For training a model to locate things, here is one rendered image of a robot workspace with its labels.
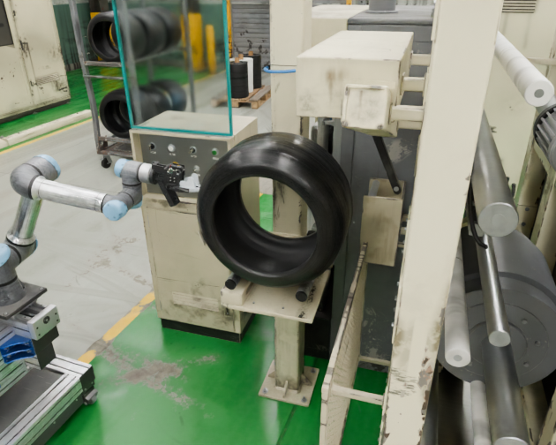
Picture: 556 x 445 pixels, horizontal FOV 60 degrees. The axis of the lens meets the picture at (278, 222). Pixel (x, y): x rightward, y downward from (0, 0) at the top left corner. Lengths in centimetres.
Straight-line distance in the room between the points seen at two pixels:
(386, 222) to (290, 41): 77
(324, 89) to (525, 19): 354
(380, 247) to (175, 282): 135
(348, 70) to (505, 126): 367
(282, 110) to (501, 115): 311
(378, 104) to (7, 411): 214
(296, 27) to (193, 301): 169
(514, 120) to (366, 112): 373
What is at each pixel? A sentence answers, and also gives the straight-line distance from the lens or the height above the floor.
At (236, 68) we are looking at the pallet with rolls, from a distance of 810.
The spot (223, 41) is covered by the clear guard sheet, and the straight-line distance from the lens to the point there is 227.
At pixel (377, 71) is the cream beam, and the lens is 118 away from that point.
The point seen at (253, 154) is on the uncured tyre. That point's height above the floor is 142.
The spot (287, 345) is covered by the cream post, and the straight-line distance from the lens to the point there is 247.
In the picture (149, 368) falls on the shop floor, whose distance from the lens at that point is 290.
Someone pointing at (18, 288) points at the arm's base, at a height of 77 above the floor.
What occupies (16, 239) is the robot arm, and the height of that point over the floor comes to 95.
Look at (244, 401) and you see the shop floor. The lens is 265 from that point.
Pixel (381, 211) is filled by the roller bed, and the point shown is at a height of 114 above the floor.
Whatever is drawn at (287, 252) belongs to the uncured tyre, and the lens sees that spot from 200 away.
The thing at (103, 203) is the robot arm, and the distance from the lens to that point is 189.
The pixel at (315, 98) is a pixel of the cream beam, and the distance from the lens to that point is 122.
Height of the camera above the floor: 195
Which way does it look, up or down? 27 degrees down
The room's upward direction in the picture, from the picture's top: straight up
